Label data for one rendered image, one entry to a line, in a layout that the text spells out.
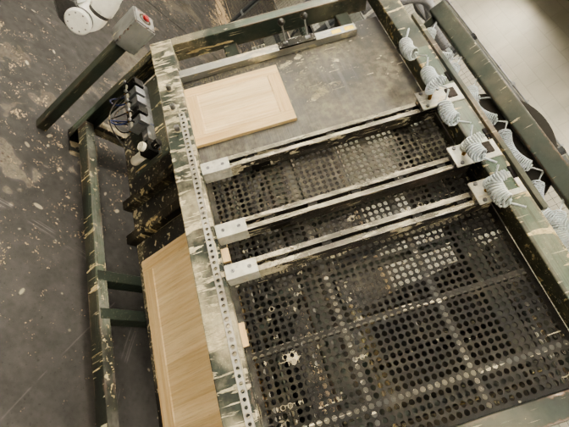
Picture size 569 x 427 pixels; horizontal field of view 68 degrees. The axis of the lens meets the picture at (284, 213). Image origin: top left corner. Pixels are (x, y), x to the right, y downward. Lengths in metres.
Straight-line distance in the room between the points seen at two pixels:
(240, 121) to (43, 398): 1.46
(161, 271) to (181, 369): 0.50
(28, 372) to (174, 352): 0.58
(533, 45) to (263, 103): 5.97
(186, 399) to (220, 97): 1.40
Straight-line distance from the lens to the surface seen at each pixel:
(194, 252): 1.72
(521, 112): 2.51
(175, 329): 2.08
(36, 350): 2.19
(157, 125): 2.16
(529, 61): 7.51
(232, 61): 2.32
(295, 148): 1.87
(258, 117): 2.07
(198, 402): 1.97
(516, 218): 1.79
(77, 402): 2.22
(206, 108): 2.17
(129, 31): 2.36
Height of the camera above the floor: 1.84
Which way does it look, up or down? 23 degrees down
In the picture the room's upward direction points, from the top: 58 degrees clockwise
